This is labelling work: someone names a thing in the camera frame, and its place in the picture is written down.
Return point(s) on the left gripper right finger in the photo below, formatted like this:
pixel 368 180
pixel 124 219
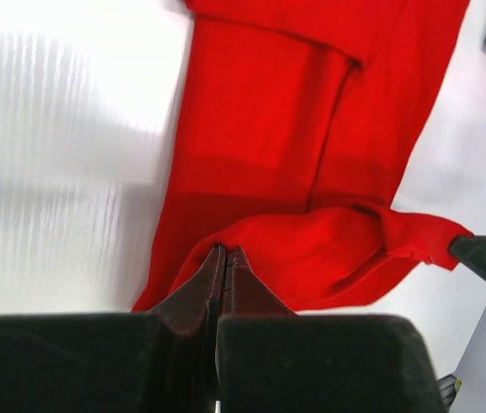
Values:
pixel 273 360

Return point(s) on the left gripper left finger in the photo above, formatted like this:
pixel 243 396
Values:
pixel 160 360

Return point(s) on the red t-shirt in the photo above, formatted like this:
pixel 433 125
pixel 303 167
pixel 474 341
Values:
pixel 297 122

